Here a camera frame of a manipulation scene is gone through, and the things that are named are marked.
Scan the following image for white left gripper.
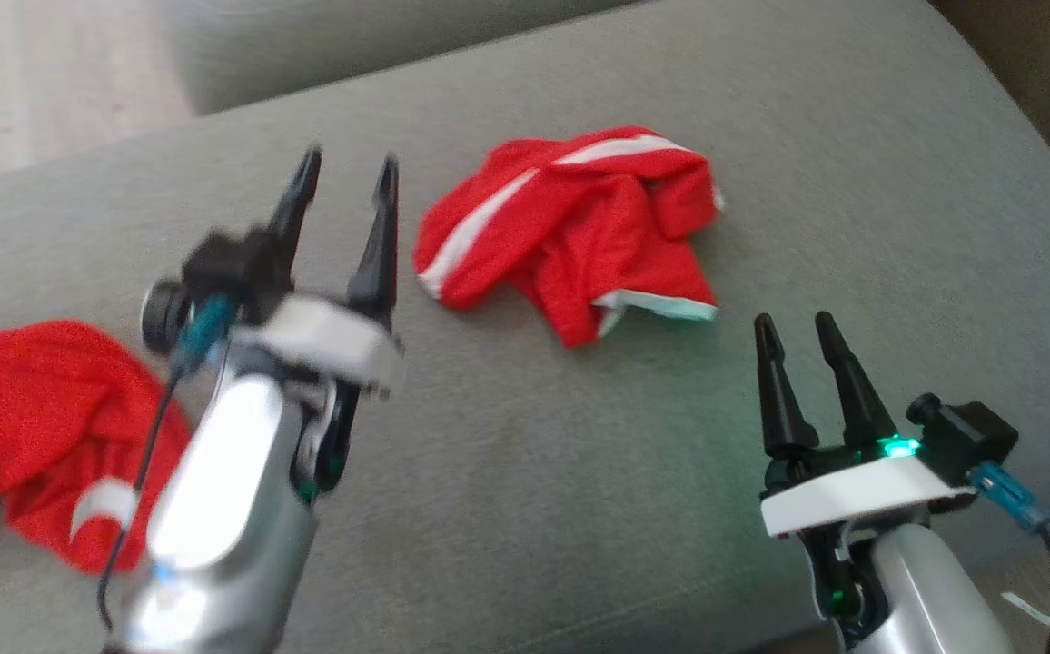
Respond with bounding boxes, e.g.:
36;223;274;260
230;145;406;500

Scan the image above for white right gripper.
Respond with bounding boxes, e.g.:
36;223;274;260
754;311;978;648

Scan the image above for white right cable tag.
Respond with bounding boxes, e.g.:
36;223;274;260
1002;590;1050;628

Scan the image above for grey sofa side cushion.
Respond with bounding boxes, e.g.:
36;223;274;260
171;0;644;114

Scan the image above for red shorts white stripes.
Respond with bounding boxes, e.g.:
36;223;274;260
413;125;726;351

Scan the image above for black left cable teal plug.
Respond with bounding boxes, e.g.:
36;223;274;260
96;295;237;637

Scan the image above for grey sofa seat cushion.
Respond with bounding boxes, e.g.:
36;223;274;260
0;0;1050;654

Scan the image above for white left cable tag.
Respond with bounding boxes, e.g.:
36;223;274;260
69;477;140;541

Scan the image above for red jersey white sleeves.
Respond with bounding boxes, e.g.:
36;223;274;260
0;320;194;575

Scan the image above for white cable tag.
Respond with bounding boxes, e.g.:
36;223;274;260
1002;590;1050;628
69;477;140;541

